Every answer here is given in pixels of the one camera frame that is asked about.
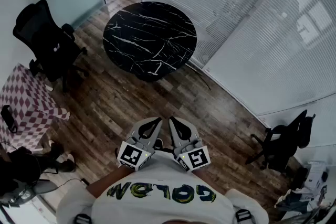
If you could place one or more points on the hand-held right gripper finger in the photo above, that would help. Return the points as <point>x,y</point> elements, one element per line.
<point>174,136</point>
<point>193,131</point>

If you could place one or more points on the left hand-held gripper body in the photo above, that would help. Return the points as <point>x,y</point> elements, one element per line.
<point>131,156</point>

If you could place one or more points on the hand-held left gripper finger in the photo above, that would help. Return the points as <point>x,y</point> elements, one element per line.
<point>155,136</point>
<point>135,129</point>

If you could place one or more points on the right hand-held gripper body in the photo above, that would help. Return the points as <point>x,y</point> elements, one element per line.
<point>199,158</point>

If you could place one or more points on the person's left forearm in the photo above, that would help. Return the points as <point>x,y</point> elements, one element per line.
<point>110,182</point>

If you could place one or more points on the person's black shoe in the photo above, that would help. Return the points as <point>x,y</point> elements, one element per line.
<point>158,144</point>

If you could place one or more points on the person's white printed T-shirt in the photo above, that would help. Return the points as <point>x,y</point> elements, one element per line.
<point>157,209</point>

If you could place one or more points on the black office chair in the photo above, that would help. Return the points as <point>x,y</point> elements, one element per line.
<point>283,144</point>
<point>50,42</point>

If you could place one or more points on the round black marble table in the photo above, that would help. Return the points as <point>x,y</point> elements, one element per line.
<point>149,39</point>

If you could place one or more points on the dark crumpled bag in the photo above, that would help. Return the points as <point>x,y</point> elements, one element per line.
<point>296,202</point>

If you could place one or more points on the pink white checkered cloth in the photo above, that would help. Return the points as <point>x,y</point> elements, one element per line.
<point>29,102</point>

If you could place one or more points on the small white gadget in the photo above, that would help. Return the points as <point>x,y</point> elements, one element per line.
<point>56,48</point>

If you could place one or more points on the white cardboard box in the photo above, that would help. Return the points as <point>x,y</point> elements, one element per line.
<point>316,175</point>

